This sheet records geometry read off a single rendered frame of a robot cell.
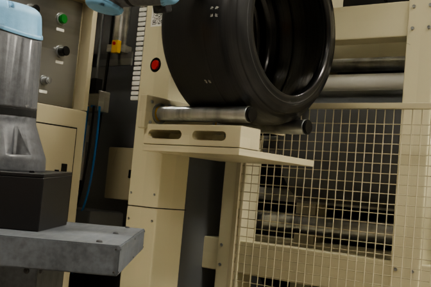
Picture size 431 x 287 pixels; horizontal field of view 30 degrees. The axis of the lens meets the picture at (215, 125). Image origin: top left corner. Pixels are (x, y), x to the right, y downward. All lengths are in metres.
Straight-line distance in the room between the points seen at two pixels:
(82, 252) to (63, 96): 1.53
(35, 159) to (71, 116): 1.23
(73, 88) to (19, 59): 1.30
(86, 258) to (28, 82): 0.35
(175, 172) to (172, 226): 0.17
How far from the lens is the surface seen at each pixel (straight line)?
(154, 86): 2.50
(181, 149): 2.26
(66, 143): 2.50
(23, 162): 1.27
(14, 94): 1.28
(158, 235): 2.45
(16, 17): 1.29
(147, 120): 2.36
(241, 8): 2.13
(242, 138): 2.13
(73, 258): 1.06
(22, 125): 1.29
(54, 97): 2.53
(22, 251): 1.07
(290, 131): 2.41
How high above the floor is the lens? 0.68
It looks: 5 degrees up
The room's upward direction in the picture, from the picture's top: 5 degrees clockwise
